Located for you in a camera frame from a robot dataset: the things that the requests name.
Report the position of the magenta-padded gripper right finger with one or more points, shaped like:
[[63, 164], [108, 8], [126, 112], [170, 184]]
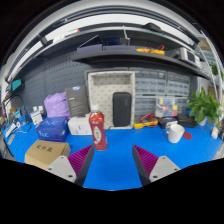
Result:
[[163, 168]]

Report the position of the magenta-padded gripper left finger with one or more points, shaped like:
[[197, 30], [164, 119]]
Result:
[[63, 168]]

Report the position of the red drink bottle white cap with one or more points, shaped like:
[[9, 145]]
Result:
[[98, 133]]

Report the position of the brown cardboard box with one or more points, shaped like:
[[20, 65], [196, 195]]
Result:
[[43, 151]]

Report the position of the white ceramic mug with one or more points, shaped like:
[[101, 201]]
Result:
[[175, 133]]

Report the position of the flat round red coaster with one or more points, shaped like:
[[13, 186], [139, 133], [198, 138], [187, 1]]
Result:
[[188, 136]]

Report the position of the blue carton box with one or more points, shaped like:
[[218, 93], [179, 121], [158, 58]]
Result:
[[51, 128]]

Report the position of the white carton box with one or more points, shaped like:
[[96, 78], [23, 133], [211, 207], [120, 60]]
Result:
[[78, 126]]

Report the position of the black box with white label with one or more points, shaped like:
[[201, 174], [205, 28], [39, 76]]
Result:
[[165, 121]]

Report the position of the plain black box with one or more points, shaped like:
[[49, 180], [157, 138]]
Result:
[[187, 121]]

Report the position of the clear organizer with colourful parts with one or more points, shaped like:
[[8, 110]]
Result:
[[166, 107]]

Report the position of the white power adapter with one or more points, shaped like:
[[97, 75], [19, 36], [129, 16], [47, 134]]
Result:
[[215, 133]]

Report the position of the purple plastic bag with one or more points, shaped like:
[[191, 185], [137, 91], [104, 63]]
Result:
[[56, 105]]

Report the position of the grey small-parts drawer cabinet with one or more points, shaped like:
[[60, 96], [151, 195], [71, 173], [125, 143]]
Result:
[[145, 106], [183, 105], [150, 82], [178, 85]]

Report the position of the dark grey flat box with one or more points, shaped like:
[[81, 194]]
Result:
[[77, 101]]

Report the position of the black speaker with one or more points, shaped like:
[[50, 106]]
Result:
[[122, 110]]

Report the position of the green potted plant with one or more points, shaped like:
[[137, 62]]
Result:
[[203, 106]]

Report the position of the white metal shelf rack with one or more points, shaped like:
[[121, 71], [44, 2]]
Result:
[[214, 70]]

